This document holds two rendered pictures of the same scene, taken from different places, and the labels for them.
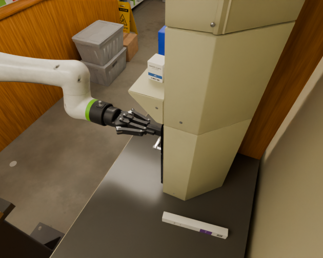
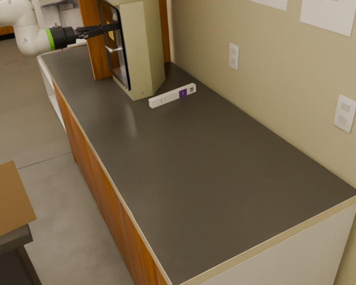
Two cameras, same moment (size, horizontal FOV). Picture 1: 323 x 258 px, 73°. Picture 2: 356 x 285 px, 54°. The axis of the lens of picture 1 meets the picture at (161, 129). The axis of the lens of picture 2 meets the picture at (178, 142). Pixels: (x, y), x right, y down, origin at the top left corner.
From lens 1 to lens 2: 132 cm
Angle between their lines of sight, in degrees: 38
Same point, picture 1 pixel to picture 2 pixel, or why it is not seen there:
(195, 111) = not seen: outside the picture
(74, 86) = (30, 14)
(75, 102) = (35, 31)
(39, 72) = not seen: outside the picture
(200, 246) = (187, 101)
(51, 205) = not seen: outside the picture
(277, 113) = (161, 8)
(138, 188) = (113, 109)
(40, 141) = not seen: outside the picture
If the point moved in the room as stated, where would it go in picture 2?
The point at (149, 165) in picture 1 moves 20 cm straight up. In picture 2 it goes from (104, 99) to (96, 62)
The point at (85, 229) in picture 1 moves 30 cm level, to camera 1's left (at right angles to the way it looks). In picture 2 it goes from (106, 142) to (46, 179)
